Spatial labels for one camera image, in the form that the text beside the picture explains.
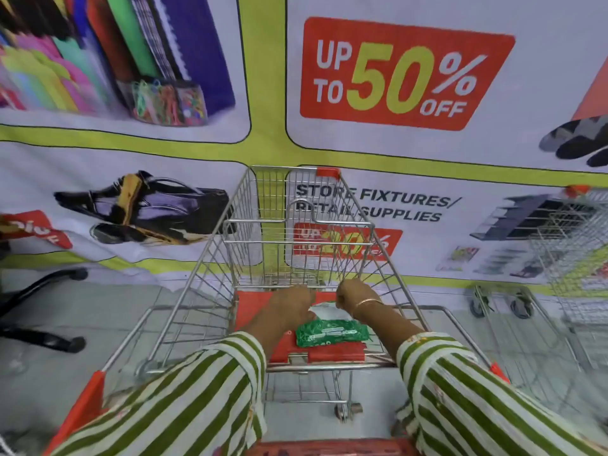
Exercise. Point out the black office chair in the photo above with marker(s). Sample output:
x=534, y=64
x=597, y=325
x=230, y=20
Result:
x=47, y=339

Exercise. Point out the green white striped sleeve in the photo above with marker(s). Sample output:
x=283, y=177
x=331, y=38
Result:
x=475, y=403
x=190, y=403

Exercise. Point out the printed wall banner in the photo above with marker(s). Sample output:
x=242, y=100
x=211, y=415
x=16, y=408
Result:
x=499, y=137

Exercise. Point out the person's right hand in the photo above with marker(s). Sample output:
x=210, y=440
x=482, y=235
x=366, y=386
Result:
x=356, y=292

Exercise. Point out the gold bangle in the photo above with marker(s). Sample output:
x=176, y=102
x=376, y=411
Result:
x=368, y=302

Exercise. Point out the green wet wipe packet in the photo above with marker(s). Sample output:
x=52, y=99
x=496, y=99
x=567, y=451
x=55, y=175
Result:
x=332, y=333

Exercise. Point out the person's left hand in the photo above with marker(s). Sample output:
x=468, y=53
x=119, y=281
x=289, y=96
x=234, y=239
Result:
x=290, y=306

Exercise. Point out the person's right forearm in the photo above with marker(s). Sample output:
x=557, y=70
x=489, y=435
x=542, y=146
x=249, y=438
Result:
x=387, y=327

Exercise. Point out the person's left forearm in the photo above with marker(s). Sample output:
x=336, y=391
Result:
x=273, y=337

